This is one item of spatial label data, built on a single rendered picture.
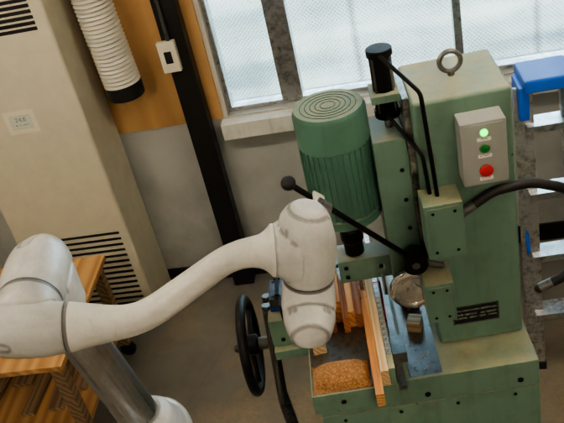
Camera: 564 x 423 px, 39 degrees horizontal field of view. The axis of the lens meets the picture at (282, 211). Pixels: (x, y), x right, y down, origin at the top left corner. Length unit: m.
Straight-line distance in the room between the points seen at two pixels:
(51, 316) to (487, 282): 1.08
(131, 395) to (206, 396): 1.44
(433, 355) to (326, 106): 0.74
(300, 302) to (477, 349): 0.77
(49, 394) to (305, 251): 2.12
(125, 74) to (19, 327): 1.82
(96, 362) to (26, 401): 1.60
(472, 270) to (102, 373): 0.93
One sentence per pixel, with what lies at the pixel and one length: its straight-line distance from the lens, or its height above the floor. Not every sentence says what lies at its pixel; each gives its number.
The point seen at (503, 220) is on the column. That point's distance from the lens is 1.98.
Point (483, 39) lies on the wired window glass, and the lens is 3.39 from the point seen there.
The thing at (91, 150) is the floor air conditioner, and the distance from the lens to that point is 3.30.
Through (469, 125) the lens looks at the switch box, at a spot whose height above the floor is 1.48.
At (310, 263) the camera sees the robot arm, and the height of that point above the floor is 1.45.
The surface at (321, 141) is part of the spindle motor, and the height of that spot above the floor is 1.46.
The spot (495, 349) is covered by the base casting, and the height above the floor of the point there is 0.80.
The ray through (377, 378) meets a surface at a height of 0.94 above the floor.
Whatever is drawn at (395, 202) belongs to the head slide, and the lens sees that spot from 1.94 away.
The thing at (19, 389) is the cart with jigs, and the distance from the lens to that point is 3.50.
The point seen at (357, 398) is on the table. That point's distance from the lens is 1.99.
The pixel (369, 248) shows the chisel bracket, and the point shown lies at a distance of 2.10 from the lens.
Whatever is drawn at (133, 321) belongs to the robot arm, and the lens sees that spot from 1.57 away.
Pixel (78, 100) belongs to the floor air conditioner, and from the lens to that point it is 3.21.
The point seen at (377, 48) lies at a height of 1.62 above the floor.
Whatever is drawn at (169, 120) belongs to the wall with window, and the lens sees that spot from 3.48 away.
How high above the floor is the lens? 2.32
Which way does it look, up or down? 33 degrees down
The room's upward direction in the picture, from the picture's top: 14 degrees counter-clockwise
